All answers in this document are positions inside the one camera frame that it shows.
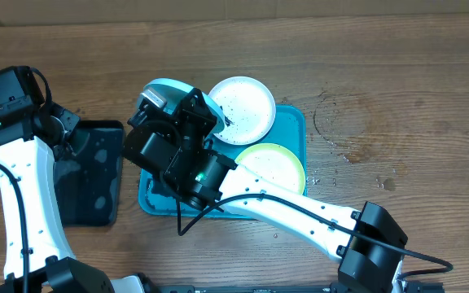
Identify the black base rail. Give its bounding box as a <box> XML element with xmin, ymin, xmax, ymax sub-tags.
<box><xmin>142</xmin><ymin>282</ymin><xmax>445</xmax><ymax>293</ymax></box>

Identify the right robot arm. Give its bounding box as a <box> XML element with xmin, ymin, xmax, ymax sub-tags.
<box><xmin>123</xmin><ymin>86</ymin><xmax>406</xmax><ymax>292</ymax></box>

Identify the white plate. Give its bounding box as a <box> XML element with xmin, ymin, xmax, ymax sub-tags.
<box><xmin>209</xmin><ymin>77</ymin><xmax>276</xmax><ymax>146</ymax></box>

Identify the dark green sponge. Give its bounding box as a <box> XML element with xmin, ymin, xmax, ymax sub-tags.
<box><xmin>69</xmin><ymin>129</ymin><xmax>90</xmax><ymax>155</ymax></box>

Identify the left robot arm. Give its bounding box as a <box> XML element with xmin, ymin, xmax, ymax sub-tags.
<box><xmin>0</xmin><ymin>101</ymin><xmax>145</xmax><ymax>292</ymax></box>

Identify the light blue rimmed plate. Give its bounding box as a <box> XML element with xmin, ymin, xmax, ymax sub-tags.
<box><xmin>136</xmin><ymin>78</ymin><xmax>226</xmax><ymax>133</ymax></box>

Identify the green rimmed plate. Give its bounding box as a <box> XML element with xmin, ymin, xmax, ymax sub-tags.
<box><xmin>235</xmin><ymin>143</ymin><xmax>305</xmax><ymax>195</ymax></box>

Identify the black water tray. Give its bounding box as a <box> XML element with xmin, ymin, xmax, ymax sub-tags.
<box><xmin>54</xmin><ymin>120</ymin><xmax>125</xmax><ymax>227</ymax></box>

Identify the teal plastic serving tray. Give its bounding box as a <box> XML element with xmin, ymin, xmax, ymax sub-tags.
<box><xmin>138</xmin><ymin>105</ymin><xmax>307</xmax><ymax>220</ymax></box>

